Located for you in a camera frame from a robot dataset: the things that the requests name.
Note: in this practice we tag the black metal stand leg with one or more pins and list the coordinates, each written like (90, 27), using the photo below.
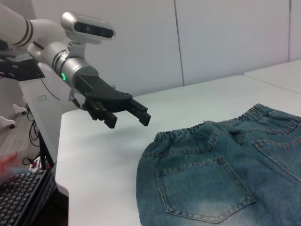
(45, 146)

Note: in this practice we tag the white caster foot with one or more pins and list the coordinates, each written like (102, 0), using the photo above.
(19, 109)
(7, 122)

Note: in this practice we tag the black computer keyboard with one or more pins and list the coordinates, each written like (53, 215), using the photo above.
(21, 195)

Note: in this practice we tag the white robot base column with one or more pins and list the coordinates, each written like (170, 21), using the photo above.
(47, 106)

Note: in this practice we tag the black perforated metal shelf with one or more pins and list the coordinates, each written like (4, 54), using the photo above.
(21, 70)

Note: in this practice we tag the blue denim shorts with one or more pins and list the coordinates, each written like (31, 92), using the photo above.
(211, 176)

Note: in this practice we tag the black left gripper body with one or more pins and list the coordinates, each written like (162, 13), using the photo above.
(103, 91)

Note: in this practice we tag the person's hand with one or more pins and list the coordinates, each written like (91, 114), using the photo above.
(7, 162)

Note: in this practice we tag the white power strip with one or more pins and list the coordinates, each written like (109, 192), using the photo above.
(34, 164)

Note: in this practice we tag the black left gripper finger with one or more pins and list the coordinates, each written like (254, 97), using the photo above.
(141, 114)
(98, 110)

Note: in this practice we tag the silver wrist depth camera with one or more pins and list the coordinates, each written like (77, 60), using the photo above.
(94, 28)

